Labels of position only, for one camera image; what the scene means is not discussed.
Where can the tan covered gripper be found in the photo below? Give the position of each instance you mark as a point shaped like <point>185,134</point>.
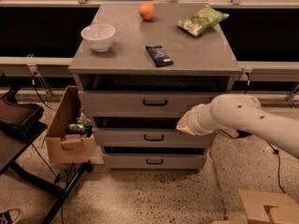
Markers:
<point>195,120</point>

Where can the grey top drawer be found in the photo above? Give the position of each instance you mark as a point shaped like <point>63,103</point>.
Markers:
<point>130,101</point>

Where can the grey drawer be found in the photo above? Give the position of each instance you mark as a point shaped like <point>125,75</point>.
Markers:
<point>124,137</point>
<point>130,101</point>
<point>154,161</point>

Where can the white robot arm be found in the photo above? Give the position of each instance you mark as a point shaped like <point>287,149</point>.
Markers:
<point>242,112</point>

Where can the grey bottom drawer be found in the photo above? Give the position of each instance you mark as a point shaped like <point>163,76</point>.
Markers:
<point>154,161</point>

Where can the grey drawer cabinet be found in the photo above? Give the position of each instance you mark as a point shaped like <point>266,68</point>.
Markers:
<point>201,65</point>

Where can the grey middle drawer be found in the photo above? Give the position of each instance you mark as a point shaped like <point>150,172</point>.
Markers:
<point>124,137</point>

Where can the dark blue snack bar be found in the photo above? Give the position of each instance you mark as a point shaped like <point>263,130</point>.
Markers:
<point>157,54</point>

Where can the green can in box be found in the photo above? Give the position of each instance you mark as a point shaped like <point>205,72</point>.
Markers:
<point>76,128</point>

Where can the green chip bag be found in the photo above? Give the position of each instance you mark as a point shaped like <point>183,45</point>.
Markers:
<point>202,21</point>

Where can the orange fruit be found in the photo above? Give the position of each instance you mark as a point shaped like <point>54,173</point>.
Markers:
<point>146,11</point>

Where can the white ceramic bowl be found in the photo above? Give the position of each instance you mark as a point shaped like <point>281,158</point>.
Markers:
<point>99,36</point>

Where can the open cardboard box left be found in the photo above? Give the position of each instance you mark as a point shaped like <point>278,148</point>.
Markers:
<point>63,146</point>

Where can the cardboard box bottom right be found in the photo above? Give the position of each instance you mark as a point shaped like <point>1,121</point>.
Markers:
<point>264,207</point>

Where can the black chair with stand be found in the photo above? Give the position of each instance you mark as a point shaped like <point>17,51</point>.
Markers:
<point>19,128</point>

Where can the black sneaker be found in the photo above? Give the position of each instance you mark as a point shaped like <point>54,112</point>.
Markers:
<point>11,216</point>

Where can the black power adapter with cable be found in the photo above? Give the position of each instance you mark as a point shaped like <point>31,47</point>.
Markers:
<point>242,134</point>

